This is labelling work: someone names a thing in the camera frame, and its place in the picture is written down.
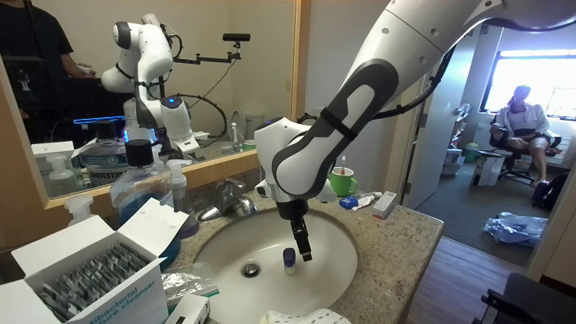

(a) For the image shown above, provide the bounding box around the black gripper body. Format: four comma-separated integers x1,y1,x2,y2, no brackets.
275,199,311,228

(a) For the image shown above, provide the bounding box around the white oval sink basin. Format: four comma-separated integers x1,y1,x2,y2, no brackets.
192,210,359,324

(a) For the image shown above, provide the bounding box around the green mug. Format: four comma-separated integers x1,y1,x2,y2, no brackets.
327,166,359,201

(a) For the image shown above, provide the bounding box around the chrome faucet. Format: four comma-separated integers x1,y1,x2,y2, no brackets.
196,179,259,224

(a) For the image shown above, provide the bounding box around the small white tube red print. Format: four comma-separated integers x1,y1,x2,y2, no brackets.
354,193,383,213

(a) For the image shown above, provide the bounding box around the long grey white toothpaste box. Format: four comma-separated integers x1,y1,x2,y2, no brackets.
370,190,399,222

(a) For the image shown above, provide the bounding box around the clear pump bottle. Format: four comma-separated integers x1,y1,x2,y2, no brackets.
165,159,188,213

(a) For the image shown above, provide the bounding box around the clear plastic wrapped item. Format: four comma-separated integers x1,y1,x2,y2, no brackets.
160,273,221,303

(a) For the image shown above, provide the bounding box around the small white flat box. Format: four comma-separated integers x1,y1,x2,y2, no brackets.
163,292,212,324

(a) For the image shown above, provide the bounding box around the blue mouthwash bottle black cap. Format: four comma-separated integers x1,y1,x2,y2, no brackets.
107,139,201,267

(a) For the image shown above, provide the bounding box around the open white cardboard box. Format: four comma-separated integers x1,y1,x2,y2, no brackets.
0,197,190,324

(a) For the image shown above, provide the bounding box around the blue plastic bag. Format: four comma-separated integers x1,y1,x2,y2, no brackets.
482,211,548,251

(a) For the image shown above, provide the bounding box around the black chair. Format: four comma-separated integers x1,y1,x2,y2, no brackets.
473,273,576,324

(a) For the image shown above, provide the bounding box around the seated person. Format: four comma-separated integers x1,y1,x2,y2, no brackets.
489,85,554,186

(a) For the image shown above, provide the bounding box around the wood framed wall mirror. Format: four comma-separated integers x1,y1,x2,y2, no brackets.
0,0,313,213

